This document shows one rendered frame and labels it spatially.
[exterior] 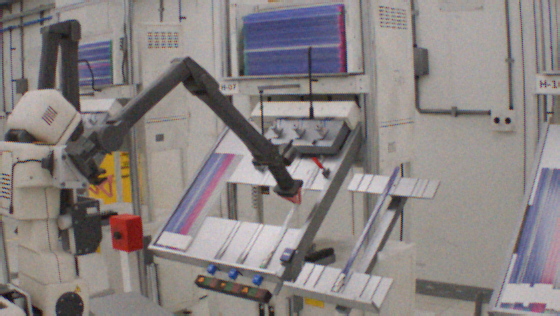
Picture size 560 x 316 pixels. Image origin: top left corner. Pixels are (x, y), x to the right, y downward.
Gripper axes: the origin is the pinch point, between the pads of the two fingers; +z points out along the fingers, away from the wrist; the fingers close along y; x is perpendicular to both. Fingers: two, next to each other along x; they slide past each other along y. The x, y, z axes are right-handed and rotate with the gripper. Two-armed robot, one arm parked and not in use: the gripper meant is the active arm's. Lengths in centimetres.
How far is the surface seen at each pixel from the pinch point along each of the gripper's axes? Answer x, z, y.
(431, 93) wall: -154, 86, 31
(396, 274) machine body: -16, 67, -11
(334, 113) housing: -37.0, -9.0, -1.0
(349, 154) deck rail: -24.9, 0.3, -9.9
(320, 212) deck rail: 1.8, 2.1, -10.1
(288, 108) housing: -39.4, -8.6, 22.9
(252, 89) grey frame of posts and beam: -45, -14, 43
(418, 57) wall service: -162, 65, 35
